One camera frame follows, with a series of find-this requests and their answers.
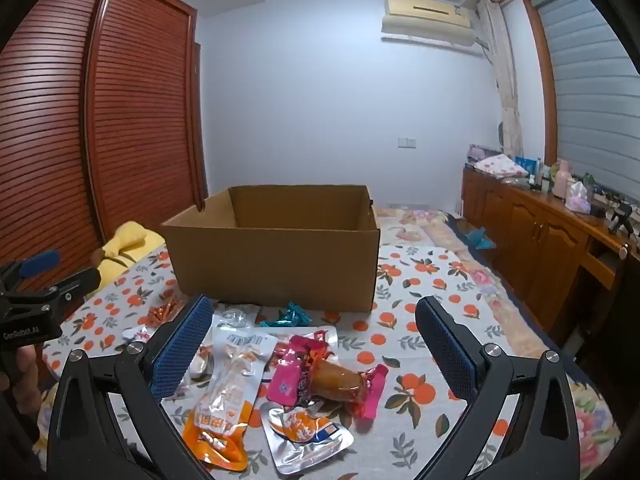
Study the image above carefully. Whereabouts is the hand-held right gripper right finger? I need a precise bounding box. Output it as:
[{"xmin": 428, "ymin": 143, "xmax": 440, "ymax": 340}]
[{"xmin": 415, "ymin": 295, "xmax": 593, "ymax": 480}]

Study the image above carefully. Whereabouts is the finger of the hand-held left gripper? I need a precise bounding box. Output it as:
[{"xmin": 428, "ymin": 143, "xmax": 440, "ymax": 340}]
[
  {"xmin": 0, "ymin": 267, "xmax": 102, "ymax": 311},
  {"xmin": 0, "ymin": 250, "xmax": 62, "ymax": 293}
]

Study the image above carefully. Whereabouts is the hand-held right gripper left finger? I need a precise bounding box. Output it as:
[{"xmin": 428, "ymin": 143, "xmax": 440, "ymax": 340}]
[{"xmin": 39, "ymin": 294, "xmax": 215, "ymax": 480}]

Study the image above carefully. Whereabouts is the orange foil candy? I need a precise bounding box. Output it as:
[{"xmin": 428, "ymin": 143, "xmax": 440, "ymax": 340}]
[{"xmin": 147, "ymin": 299, "xmax": 188, "ymax": 328}]

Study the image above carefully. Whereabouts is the orange and white snack packet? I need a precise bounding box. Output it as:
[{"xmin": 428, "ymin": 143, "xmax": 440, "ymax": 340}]
[{"xmin": 181, "ymin": 327, "xmax": 278, "ymax": 471}]

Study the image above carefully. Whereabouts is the brown cardboard box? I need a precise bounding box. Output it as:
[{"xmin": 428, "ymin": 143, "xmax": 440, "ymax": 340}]
[{"xmin": 160, "ymin": 185, "xmax": 381, "ymax": 313}]

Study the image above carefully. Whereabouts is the pink packet with brown sausage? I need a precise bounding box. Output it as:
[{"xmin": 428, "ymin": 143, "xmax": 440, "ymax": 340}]
[{"xmin": 265, "ymin": 335, "xmax": 390, "ymax": 420}]

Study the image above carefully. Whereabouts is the silver packet with orange print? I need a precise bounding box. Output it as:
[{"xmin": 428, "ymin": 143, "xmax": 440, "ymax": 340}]
[{"xmin": 260, "ymin": 399, "xmax": 355, "ymax": 477}]

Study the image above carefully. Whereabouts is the person's left hand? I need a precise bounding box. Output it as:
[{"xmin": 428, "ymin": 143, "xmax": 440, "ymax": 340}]
[{"xmin": 14, "ymin": 346, "xmax": 47, "ymax": 413}]

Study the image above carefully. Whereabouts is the clear packet with brown snack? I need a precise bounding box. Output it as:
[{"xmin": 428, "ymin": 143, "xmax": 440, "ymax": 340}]
[{"xmin": 189, "ymin": 344, "xmax": 217, "ymax": 387}]

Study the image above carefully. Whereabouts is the fruit print blanket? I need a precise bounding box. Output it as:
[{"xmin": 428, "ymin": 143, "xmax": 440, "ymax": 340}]
[{"xmin": 40, "ymin": 242, "xmax": 543, "ymax": 480}]

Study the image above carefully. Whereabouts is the clear plastic snack packet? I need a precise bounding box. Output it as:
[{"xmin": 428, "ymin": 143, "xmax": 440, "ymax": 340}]
[{"xmin": 215, "ymin": 305, "xmax": 262, "ymax": 329}]

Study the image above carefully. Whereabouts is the yellow plush toy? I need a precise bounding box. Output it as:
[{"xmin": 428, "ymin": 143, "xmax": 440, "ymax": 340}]
[{"xmin": 92, "ymin": 221, "xmax": 163, "ymax": 291}]

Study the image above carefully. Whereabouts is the teal crumpled cloth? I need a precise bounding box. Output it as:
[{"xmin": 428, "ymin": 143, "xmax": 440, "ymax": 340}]
[{"xmin": 462, "ymin": 227, "xmax": 496, "ymax": 251}]

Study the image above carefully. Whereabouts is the wooden sideboard cabinet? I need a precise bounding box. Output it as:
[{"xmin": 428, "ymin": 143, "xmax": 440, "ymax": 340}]
[{"xmin": 460, "ymin": 167, "xmax": 640, "ymax": 356}]

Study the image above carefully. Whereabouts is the red-brown slatted wardrobe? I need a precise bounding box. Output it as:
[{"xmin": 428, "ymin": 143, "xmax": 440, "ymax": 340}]
[{"xmin": 0, "ymin": 0, "xmax": 208, "ymax": 301}]

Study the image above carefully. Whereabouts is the folded floral cloth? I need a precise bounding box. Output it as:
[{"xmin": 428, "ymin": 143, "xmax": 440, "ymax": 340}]
[{"xmin": 475, "ymin": 154, "xmax": 530, "ymax": 178}]

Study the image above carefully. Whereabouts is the pink tissue pack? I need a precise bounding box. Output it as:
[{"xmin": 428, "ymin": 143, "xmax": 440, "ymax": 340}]
[{"xmin": 565, "ymin": 182, "xmax": 593, "ymax": 213}]

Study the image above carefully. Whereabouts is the pink bottle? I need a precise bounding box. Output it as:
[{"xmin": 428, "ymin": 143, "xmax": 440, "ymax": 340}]
[{"xmin": 554, "ymin": 160, "xmax": 573, "ymax": 196}]

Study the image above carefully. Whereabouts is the black mini tripod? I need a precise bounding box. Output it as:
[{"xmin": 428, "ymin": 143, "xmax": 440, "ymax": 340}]
[{"xmin": 607, "ymin": 200, "xmax": 633, "ymax": 235}]

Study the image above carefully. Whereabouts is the pale patterned curtain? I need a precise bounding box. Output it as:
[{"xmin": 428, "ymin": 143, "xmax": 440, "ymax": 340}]
[{"xmin": 477, "ymin": 0, "xmax": 523, "ymax": 158}]

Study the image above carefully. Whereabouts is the window with grey blind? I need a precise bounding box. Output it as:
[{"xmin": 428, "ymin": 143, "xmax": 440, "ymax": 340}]
[{"xmin": 520, "ymin": 0, "xmax": 640, "ymax": 206}]

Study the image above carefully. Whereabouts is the wall air conditioner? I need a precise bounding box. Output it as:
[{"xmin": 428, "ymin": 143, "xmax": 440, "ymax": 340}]
[{"xmin": 381, "ymin": 0, "xmax": 476, "ymax": 43}]

